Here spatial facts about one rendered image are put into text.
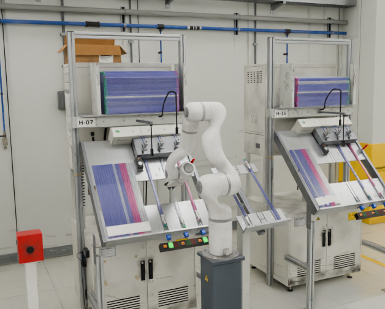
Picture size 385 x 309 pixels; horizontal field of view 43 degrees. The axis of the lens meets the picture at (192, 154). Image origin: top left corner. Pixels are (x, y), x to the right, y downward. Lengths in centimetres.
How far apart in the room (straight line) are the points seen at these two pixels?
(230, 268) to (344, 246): 170
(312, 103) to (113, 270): 190
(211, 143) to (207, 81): 262
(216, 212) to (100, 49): 155
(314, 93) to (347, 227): 108
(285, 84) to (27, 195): 246
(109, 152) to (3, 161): 164
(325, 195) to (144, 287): 137
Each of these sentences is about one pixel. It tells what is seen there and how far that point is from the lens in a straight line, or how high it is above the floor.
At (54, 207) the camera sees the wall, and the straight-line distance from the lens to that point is 469.
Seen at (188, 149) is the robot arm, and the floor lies 121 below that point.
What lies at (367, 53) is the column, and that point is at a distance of 571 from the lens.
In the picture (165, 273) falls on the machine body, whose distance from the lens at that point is 330.
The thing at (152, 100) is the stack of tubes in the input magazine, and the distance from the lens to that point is 320.
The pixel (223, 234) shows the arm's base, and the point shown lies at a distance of 247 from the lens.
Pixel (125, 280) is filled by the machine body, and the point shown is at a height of 35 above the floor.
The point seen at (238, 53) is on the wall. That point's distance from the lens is 521.
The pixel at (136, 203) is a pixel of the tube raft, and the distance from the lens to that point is 292.
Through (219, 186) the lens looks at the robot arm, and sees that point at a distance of 240.
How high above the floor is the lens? 156
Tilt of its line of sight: 8 degrees down
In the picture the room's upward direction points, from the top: 1 degrees counter-clockwise
